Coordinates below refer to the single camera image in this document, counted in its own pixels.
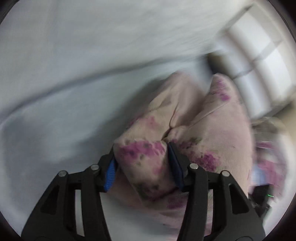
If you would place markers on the pink floral padded coat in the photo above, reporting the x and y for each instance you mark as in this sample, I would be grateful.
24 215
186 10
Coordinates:
212 130

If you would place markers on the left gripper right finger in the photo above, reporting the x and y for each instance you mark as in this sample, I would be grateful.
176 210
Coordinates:
217 208

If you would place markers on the stack of folded quilts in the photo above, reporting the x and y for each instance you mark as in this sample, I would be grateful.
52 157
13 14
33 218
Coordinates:
270 162

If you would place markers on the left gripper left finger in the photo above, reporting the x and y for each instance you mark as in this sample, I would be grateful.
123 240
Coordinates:
53 217

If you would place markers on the grey bed sheet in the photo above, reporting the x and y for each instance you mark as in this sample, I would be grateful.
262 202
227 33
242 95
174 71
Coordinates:
71 127

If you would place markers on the grey quilted headboard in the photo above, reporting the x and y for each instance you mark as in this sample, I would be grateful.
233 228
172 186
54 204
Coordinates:
46 44

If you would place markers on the white sliding wardrobe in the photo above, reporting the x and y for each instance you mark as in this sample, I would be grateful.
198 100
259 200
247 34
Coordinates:
257 51

